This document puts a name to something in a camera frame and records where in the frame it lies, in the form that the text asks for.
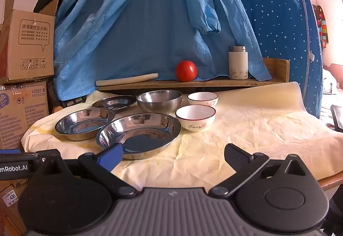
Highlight white paper roll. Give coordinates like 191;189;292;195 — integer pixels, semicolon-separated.
96;73;159;86

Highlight cardboard box white label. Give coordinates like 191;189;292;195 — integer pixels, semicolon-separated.
0;180;35;236

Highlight cardboard box purple print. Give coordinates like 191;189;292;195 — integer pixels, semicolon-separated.
0;80;50;151

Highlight colourful striped cloth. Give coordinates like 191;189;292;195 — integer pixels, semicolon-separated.
312;5;329;50

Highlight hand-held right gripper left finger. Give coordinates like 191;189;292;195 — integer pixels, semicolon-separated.
33;143;138;197

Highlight steel bowl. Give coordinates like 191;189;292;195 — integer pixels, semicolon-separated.
137;90;183;114

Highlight white crumpled cloth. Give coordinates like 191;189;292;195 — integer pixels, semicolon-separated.
322;68;338;108

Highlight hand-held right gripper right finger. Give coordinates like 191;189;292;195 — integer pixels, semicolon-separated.
209;143;313;197

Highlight cream table cloth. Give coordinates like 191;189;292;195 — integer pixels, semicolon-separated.
21;82;343;191

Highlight white ceramic bowl red rim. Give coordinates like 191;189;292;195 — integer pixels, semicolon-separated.
175;104;216;132
187;92;218;107

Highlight light blue garment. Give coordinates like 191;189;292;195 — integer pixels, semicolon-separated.
53;0;272;101

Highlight wooden shelf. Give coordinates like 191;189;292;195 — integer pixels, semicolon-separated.
96;57;290;92

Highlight blue polka dot cloth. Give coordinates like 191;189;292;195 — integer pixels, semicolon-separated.
214;0;323;118

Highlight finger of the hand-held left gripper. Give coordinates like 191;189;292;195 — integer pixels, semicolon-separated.
29;149;62;165

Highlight black frame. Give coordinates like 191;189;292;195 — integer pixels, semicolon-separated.
330;104;343;132

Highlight black plastic crate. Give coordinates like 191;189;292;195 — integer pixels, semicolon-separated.
59;95;87;108

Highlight red tomato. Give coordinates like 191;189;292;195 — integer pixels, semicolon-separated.
175;60;198;82

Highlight open cardboard box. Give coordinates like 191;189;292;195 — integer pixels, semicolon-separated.
0;0;59;84

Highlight white thermos bottle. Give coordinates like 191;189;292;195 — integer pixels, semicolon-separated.
228;46;248;80

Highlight large steel plate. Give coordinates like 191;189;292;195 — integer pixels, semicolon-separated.
96;113;182;160

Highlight medium steel plate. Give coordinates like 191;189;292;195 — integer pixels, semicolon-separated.
55;107;116;141

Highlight small steel plate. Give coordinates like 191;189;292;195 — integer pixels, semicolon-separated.
91;95;138;114

